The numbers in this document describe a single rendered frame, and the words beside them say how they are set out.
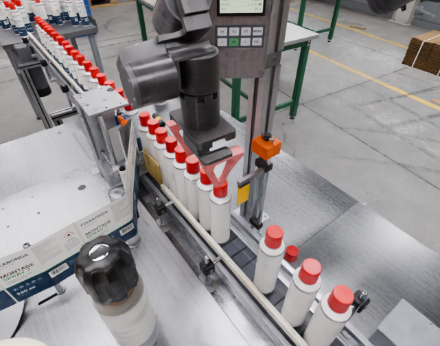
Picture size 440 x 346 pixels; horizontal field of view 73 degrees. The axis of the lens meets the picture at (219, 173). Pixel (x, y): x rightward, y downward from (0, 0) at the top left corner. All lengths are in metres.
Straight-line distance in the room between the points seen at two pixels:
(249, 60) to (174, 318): 0.56
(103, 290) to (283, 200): 0.66
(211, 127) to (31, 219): 0.69
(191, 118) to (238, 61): 0.21
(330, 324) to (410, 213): 1.86
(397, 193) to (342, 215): 1.51
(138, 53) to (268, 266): 0.46
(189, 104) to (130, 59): 0.09
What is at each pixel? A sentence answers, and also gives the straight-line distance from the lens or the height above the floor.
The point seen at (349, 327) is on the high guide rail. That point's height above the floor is 0.96.
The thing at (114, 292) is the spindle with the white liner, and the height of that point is 1.13.
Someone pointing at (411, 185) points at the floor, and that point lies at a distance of 2.61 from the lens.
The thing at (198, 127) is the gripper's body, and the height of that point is 1.31.
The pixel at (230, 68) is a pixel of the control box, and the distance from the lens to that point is 0.60.
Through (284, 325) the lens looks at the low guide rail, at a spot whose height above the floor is 0.91.
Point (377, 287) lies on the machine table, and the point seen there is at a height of 0.83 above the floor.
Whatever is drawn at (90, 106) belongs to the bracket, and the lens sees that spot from 0.88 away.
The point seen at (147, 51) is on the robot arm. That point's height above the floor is 1.41.
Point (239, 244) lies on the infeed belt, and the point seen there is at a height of 0.88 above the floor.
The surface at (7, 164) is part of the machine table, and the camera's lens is 1.35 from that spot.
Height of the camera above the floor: 1.55
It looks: 42 degrees down
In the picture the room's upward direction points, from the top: straight up
